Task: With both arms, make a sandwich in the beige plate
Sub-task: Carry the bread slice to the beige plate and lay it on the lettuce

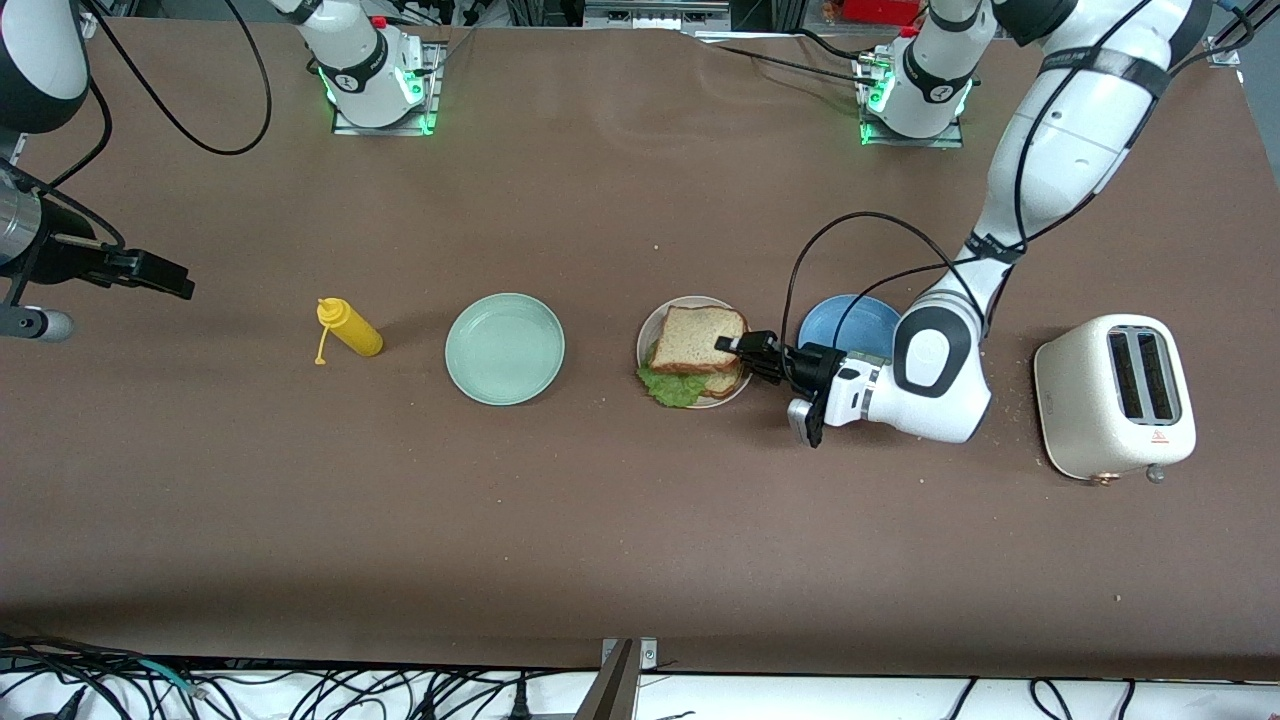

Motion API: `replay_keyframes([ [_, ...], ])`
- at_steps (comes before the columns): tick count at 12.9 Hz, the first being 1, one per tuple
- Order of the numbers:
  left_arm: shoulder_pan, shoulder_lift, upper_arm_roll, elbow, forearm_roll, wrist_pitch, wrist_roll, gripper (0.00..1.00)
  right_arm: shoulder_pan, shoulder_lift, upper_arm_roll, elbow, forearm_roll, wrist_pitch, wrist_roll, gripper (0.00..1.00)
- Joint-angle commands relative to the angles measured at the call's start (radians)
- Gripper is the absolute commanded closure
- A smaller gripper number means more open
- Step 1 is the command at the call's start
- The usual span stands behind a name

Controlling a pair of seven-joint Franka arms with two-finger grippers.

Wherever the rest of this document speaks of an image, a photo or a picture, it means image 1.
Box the light crust bread slice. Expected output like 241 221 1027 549
650 345 753 400

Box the dark crust bread slice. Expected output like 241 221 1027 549
652 306 749 377

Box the green lettuce leaf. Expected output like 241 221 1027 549
637 340 711 409

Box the yellow mustard squeeze bottle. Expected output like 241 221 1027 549
315 298 384 366

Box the blue plate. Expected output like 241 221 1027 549
797 294 904 373

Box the beige plate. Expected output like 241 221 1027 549
637 296 758 409

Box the pale green plate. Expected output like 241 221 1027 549
445 292 566 407

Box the white toaster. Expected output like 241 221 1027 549
1033 314 1198 487

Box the grey aluminium beam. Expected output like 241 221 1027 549
575 640 637 720

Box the red box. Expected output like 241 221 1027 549
843 0 926 26

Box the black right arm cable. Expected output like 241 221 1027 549
0 0 274 256

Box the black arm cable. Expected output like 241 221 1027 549
0 0 274 256
787 0 1216 351

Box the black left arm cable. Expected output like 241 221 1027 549
787 0 1216 351

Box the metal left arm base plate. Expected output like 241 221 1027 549
858 55 966 149

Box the black base power cable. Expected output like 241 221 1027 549
690 28 886 89

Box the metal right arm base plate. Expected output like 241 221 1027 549
332 40 444 136

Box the silver aluminium frame rail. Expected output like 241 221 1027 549
585 0 731 31

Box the teal floor cable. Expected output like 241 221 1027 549
138 657 208 699

